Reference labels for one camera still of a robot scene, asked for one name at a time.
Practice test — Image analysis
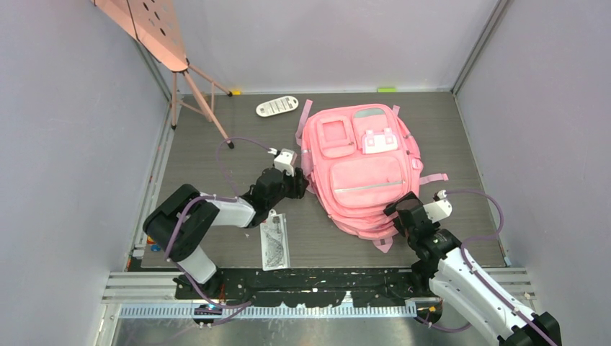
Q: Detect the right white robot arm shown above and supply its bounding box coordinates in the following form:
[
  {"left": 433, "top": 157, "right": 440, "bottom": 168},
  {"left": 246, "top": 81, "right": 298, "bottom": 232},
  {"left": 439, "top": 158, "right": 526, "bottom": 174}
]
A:
[{"left": 384, "top": 190, "right": 562, "bottom": 345}]

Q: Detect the white oval tag card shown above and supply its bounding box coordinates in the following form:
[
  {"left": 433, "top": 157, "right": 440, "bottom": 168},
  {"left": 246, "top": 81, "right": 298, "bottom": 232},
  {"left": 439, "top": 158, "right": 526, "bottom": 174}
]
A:
[{"left": 255, "top": 95, "right": 299, "bottom": 117}]

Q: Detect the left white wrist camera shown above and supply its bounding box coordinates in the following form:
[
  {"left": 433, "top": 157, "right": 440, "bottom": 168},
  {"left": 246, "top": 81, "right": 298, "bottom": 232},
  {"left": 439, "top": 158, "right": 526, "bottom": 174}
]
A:
[{"left": 273, "top": 148, "right": 298, "bottom": 177}]

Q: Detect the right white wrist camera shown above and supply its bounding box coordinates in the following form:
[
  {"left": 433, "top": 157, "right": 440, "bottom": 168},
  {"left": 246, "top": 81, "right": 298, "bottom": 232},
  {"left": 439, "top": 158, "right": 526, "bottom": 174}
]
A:
[{"left": 424, "top": 199, "right": 452, "bottom": 223}]

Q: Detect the green tape marker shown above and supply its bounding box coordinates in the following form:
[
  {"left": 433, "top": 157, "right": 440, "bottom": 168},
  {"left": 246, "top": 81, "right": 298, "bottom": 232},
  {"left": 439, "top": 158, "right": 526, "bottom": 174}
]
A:
[{"left": 376, "top": 87, "right": 397, "bottom": 93}]

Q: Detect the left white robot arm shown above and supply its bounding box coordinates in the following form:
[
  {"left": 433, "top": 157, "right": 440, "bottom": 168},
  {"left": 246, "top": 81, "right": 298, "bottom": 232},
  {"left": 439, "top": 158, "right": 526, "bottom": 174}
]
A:
[{"left": 142, "top": 168, "right": 309, "bottom": 298}]

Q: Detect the yellow blue toy car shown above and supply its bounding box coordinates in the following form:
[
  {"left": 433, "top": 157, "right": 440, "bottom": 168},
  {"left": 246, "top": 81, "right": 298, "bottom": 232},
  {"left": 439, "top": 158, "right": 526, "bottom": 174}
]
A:
[{"left": 146, "top": 237, "right": 161, "bottom": 252}]

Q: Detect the pink student backpack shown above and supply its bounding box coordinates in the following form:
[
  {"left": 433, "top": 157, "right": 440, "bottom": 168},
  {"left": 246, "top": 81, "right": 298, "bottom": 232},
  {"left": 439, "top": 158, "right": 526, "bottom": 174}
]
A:
[{"left": 295, "top": 99, "right": 448, "bottom": 253}]

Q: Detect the clear plastic stationery pack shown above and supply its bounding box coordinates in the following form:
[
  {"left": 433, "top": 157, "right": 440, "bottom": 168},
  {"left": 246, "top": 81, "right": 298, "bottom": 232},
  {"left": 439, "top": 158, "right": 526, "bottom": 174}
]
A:
[{"left": 259, "top": 210, "right": 290, "bottom": 271}]

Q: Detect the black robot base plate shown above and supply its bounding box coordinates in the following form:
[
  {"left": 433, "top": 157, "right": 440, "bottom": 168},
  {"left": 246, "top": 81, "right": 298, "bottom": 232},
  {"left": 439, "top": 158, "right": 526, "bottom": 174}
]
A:
[{"left": 173, "top": 267, "right": 434, "bottom": 308}]

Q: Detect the pink tripod stand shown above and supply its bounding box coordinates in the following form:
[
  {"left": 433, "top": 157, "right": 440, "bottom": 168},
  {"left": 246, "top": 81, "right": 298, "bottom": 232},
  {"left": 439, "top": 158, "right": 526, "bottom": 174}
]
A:
[{"left": 92, "top": 0, "right": 235, "bottom": 149}]

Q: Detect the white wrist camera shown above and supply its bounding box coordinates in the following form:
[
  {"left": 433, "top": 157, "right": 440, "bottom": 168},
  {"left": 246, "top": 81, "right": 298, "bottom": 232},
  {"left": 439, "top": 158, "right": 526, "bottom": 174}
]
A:
[
  {"left": 424, "top": 199, "right": 452, "bottom": 223},
  {"left": 273, "top": 148, "right": 298, "bottom": 177}
]

